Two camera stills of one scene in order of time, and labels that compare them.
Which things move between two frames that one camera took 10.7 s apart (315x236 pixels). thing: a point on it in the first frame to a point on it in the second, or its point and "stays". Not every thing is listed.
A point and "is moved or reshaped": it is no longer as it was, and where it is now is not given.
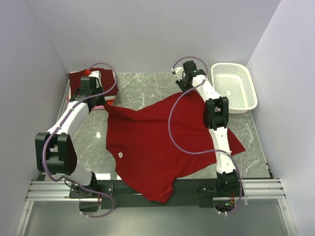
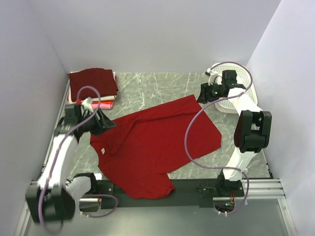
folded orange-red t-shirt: (110, 101) stays
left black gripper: (99, 101) to (97, 122)
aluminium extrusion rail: (264, 190) stays
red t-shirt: (157, 145) is moved or reshaped
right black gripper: (183, 84) to (204, 93)
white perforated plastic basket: (234, 81) stays
